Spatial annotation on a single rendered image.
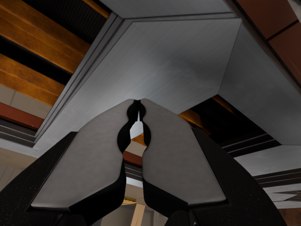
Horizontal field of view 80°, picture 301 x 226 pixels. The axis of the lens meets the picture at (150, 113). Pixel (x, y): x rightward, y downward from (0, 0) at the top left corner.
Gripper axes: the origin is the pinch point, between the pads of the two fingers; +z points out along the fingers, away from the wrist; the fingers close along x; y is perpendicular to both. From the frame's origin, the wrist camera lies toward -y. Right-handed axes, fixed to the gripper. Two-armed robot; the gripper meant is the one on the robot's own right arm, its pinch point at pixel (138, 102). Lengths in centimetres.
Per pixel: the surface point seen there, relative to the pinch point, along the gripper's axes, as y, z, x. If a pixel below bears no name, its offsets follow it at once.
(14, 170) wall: 310, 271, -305
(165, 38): -1.7, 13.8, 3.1
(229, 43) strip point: -1.0, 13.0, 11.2
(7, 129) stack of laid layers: 27, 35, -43
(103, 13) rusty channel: -3.9, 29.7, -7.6
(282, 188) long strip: 57, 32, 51
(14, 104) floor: 86, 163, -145
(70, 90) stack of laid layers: 9.0, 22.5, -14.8
